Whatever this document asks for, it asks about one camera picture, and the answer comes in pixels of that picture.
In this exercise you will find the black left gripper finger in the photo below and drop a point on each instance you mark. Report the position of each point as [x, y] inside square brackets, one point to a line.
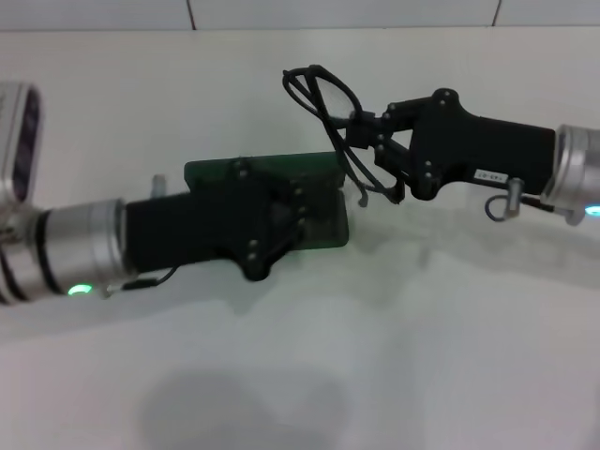
[286, 234]
[293, 192]

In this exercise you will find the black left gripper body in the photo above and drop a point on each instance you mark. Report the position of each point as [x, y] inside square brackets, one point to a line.
[197, 229]

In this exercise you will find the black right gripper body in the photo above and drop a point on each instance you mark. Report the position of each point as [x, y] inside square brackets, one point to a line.
[478, 150]

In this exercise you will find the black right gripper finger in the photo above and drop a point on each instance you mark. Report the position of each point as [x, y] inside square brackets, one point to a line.
[365, 124]
[391, 152]

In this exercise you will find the black glasses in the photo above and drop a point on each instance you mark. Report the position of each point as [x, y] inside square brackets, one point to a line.
[335, 100]

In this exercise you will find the green glasses case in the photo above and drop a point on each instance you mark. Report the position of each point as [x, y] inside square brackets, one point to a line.
[208, 171]

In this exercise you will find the left silver connector plug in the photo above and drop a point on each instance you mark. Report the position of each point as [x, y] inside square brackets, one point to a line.
[159, 184]

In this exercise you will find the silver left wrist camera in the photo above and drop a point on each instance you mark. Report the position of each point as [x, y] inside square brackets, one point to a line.
[21, 140]

